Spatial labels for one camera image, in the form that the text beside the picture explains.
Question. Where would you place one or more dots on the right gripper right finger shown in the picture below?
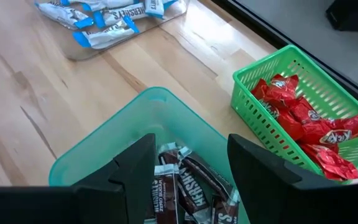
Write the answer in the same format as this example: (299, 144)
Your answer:
(259, 193)

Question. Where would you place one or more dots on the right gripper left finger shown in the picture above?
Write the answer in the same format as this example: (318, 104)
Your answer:
(129, 193)

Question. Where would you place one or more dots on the white blue Hershey's candy bar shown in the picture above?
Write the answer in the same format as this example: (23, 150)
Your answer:
(107, 35)
(121, 14)
(101, 3)
(64, 14)
(155, 7)

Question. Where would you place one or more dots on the teal plastic bin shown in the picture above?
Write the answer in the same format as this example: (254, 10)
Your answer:
(104, 140)

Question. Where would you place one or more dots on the green plastic basket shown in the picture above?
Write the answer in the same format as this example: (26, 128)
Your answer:
(253, 109)

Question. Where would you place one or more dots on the clear plastic bin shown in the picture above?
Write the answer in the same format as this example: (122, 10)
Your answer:
(154, 26)

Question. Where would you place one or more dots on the black box base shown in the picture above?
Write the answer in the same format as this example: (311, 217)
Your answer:
(351, 15)

